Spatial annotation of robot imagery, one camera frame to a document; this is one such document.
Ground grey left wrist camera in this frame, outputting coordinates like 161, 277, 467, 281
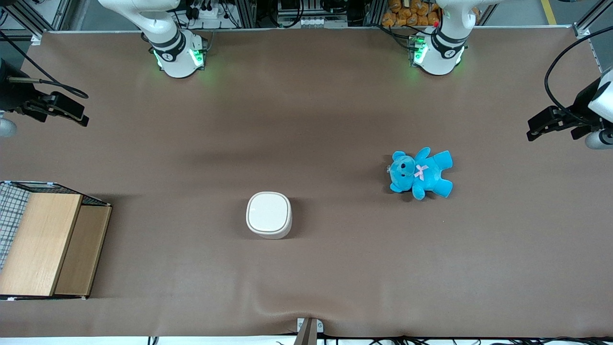
585, 130, 613, 150

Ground blue teddy bear plush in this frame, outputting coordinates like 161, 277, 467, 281
387, 147, 454, 201

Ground orange plush toy pile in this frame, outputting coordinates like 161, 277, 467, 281
381, 0, 481, 28

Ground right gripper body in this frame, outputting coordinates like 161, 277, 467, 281
0, 58, 36, 115

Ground white trash can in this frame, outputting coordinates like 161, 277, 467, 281
246, 191, 293, 240

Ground white trash can lid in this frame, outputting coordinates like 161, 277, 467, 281
247, 192, 292, 234

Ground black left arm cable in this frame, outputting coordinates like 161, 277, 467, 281
544, 24, 613, 124

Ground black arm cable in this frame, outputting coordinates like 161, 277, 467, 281
0, 29, 90, 99
544, 24, 613, 124

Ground aluminium frame profile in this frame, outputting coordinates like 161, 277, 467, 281
572, 0, 613, 40
0, 0, 72, 46

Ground dark wooden board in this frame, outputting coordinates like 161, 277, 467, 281
54, 205, 112, 297

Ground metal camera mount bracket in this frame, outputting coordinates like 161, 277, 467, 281
293, 317, 325, 345

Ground white power strip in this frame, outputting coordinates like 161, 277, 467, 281
188, 3, 232, 21

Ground light wooden board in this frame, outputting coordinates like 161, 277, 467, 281
0, 193, 83, 297

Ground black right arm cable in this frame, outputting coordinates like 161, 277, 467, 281
0, 29, 90, 99

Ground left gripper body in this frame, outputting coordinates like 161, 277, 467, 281
571, 69, 613, 140

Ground brown table cover mat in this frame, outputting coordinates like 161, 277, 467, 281
0, 26, 613, 339

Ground wooden shelf with wire basket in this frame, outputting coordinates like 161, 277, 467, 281
0, 180, 113, 301

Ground white electrical device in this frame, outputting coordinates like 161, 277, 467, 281
276, 13, 349, 29

